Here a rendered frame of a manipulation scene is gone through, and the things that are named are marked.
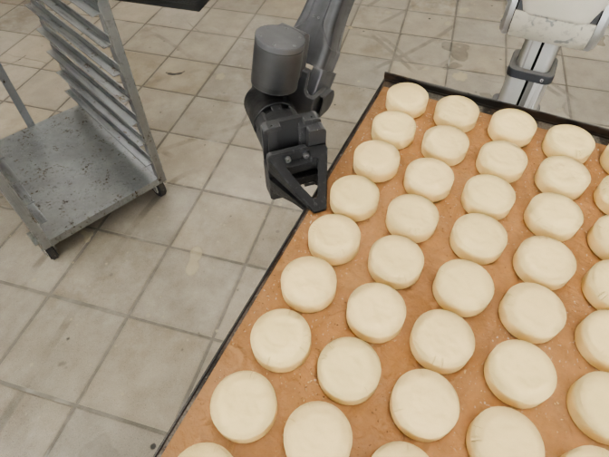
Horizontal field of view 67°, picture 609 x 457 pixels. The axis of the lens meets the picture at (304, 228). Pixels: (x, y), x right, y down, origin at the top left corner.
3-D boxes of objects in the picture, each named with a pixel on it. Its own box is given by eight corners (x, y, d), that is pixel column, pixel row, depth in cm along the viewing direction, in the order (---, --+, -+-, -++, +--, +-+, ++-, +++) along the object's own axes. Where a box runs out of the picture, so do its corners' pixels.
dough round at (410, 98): (430, 100, 58) (433, 86, 56) (420, 124, 55) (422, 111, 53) (391, 91, 59) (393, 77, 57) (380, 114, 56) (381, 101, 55)
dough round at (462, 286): (425, 306, 41) (430, 295, 39) (439, 262, 44) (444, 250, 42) (481, 326, 40) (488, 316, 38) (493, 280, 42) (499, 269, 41)
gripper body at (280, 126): (265, 133, 47) (246, 92, 52) (270, 199, 55) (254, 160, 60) (323, 120, 49) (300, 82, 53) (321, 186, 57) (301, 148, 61)
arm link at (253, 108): (280, 112, 63) (240, 115, 61) (287, 67, 58) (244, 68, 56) (296, 144, 59) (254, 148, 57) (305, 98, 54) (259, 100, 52)
